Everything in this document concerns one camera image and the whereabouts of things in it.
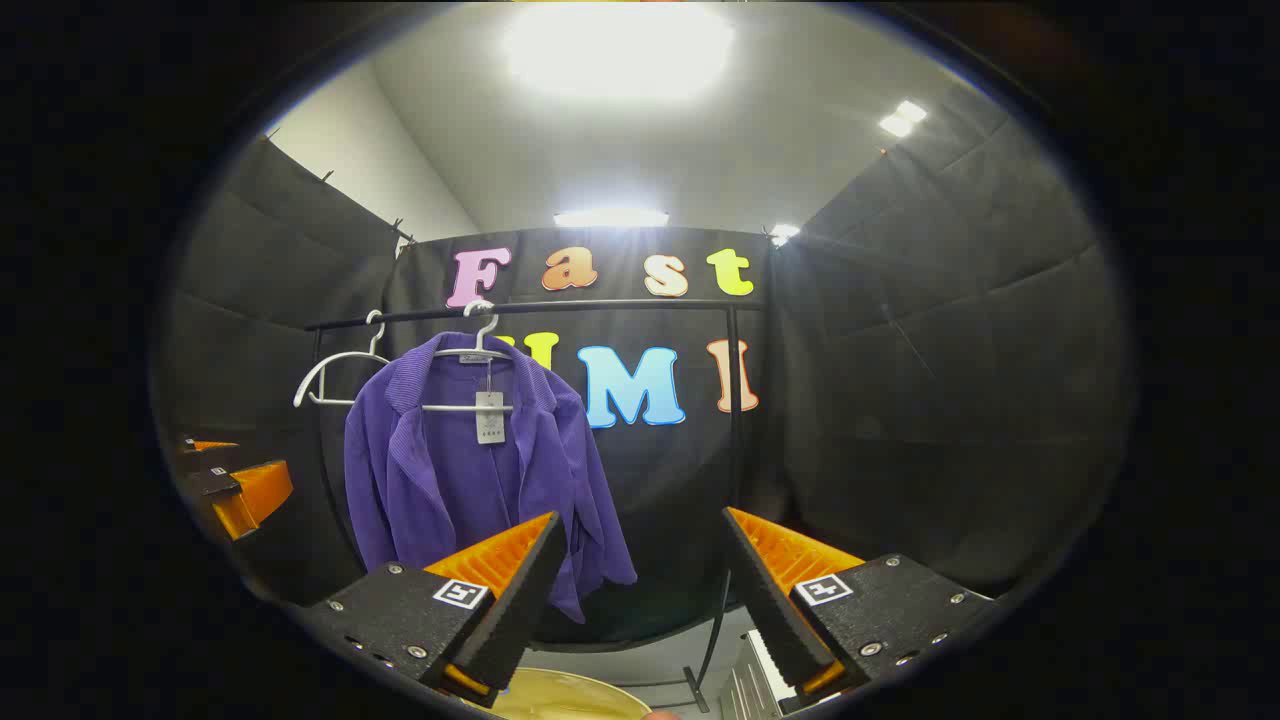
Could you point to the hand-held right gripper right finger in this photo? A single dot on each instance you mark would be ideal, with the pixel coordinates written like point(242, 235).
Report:
point(765, 590)

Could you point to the double ceiling light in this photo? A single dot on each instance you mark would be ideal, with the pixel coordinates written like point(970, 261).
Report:
point(903, 118)

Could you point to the purple ribbed cardigan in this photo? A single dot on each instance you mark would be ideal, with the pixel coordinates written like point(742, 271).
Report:
point(430, 480)

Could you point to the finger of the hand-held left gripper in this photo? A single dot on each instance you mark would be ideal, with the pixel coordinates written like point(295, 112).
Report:
point(210, 455)
point(262, 492)

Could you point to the white slatted object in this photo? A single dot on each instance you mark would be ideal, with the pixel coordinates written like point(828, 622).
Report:
point(750, 680)

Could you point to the black clothes rack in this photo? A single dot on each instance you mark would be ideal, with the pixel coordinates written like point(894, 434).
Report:
point(620, 304)

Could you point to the long ceiling tube light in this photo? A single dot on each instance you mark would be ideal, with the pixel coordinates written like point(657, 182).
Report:
point(610, 218)

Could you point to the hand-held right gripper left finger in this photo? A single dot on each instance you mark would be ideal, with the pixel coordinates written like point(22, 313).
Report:
point(530, 590)

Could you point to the small ceiling light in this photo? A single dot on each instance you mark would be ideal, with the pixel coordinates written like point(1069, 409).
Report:
point(784, 234)

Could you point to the large ceiling light panel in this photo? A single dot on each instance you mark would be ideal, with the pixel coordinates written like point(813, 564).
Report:
point(620, 50)

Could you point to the white hanger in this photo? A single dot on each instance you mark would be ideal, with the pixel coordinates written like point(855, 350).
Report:
point(335, 364)
point(450, 407)

